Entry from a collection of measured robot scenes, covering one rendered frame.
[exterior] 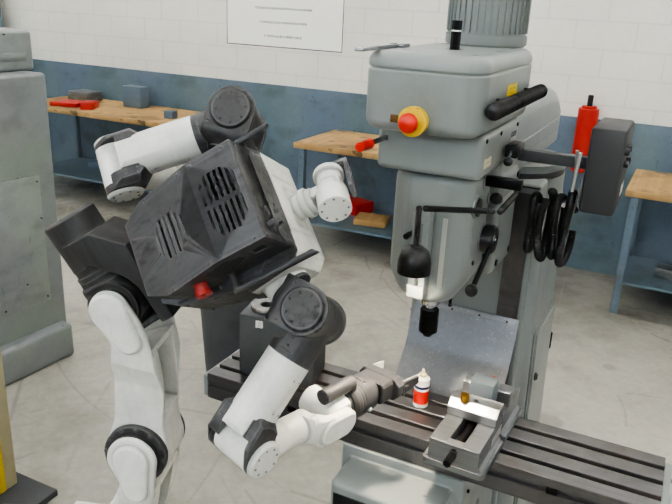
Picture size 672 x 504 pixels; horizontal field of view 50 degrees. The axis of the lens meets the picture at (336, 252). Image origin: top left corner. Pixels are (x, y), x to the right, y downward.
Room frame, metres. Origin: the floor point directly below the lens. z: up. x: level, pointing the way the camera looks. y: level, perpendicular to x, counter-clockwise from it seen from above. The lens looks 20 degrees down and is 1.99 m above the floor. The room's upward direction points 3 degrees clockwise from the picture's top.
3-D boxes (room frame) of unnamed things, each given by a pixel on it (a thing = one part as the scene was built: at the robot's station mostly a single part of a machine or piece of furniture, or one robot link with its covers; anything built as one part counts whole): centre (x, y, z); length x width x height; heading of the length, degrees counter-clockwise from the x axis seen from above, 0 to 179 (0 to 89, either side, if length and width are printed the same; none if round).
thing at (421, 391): (1.69, -0.24, 1.02); 0.04 x 0.04 x 0.11
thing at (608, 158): (1.78, -0.67, 1.62); 0.20 x 0.09 x 0.21; 154
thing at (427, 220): (1.56, -0.19, 1.45); 0.04 x 0.04 x 0.21; 64
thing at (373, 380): (1.48, -0.09, 1.13); 0.13 x 0.12 x 0.10; 49
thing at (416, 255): (1.45, -0.17, 1.47); 0.07 x 0.07 x 0.06
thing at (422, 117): (1.45, -0.14, 1.76); 0.06 x 0.02 x 0.06; 64
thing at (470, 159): (1.69, -0.26, 1.68); 0.34 x 0.24 x 0.10; 154
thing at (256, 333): (1.84, 0.14, 1.07); 0.22 x 0.12 x 0.20; 76
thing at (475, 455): (1.56, -0.37, 1.02); 0.35 x 0.15 x 0.11; 152
